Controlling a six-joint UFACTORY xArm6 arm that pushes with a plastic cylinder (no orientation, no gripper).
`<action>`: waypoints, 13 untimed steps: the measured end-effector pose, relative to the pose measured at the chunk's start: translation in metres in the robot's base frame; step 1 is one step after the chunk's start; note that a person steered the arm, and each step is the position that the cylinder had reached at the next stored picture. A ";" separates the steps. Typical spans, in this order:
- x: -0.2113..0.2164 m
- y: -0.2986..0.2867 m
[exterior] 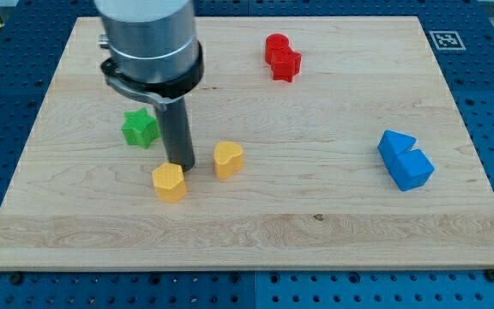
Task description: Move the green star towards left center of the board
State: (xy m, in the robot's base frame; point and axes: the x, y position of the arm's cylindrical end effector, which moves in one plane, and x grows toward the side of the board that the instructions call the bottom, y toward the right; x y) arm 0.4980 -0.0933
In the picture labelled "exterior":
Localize green star block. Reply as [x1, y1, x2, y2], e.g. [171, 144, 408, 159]
[122, 107, 161, 148]

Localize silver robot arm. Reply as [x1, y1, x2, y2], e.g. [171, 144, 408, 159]
[94, 0, 201, 83]

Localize wooden board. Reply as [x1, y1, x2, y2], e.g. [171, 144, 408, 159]
[0, 16, 494, 272]

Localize red star block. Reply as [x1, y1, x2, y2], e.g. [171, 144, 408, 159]
[270, 47, 302, 82]

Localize yellow heart block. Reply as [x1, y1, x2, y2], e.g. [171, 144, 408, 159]
[213, 141, 244, 179]

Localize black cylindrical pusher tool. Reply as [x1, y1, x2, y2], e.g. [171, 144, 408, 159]
[154, 98, 196, 172]

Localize yellow hexagon block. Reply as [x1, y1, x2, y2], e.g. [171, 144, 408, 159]
[152, 163, 187, 203]

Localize red cylinder block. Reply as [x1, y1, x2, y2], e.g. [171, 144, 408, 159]
[264, 33, 289, 64]

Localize blue triangle block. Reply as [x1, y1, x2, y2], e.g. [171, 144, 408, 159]
[377, 130, 416, 168]

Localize blue cube block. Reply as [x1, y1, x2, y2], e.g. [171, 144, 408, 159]
[389, 149, 435, 191]

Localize white fiducial marker tag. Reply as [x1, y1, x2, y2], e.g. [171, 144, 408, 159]
[430, 31, 466, 51]

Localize black mounting clamp bracket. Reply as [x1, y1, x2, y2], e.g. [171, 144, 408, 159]
[100, 42, 204, 110]

